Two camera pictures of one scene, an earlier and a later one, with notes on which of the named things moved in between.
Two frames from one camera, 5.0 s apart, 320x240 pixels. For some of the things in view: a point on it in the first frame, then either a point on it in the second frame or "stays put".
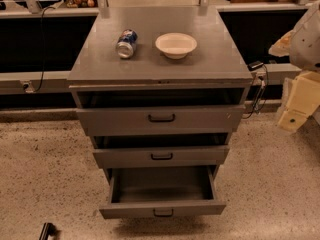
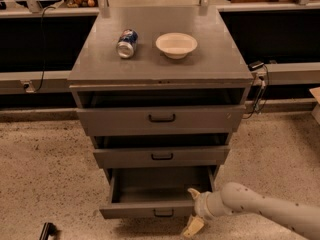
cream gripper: (307, 47) -> (201, 205)
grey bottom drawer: (163, 191) stays put
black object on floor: (49, 230) stays put
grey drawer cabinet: (159, 87) stays put
